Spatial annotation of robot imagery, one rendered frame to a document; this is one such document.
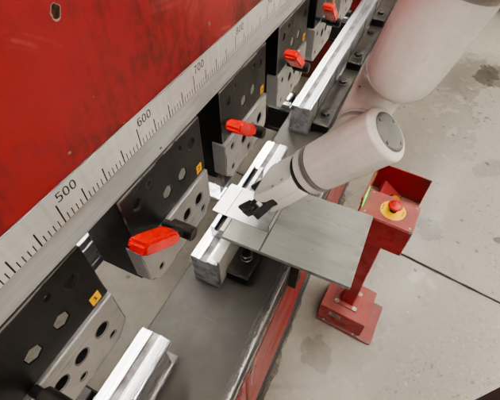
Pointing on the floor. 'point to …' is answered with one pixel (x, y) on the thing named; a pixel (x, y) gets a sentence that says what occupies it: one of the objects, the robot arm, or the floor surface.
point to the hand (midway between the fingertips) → (255, 198)
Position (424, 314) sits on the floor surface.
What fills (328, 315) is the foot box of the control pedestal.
